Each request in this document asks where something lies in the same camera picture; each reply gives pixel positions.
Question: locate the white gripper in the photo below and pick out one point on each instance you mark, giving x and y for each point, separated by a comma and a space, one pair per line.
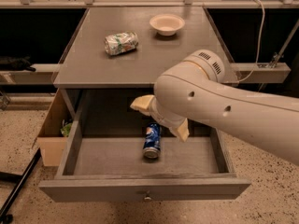
158, 111

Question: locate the blue pepsi can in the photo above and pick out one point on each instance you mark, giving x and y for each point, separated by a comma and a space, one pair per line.
152, 146

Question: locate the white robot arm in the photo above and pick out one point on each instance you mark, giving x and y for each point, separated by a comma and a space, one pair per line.
192, 90

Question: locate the grey open top drawer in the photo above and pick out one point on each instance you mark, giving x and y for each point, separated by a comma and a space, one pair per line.
103, 160

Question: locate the metal drawer knob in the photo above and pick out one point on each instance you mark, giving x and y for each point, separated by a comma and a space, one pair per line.
147, 197

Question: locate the green white soda can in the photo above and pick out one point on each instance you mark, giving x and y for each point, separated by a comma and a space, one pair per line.
120, 43

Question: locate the grey wooden cabinet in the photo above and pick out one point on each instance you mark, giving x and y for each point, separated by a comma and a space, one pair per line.
87, 65

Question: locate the white paper bowl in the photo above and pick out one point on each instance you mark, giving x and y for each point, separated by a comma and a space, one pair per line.
167, 24

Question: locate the green snack bag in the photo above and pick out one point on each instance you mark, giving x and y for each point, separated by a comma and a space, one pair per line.
66, 127

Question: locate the brown cardboard box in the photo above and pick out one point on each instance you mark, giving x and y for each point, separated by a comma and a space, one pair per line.
50, 140

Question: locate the metal diagonal brace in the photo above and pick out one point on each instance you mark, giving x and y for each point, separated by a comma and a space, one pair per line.
275, 65

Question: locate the black stand leg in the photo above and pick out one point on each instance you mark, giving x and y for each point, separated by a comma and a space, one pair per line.
18, 182

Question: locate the black object on ledge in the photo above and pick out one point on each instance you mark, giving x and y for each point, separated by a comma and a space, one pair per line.
8, 63

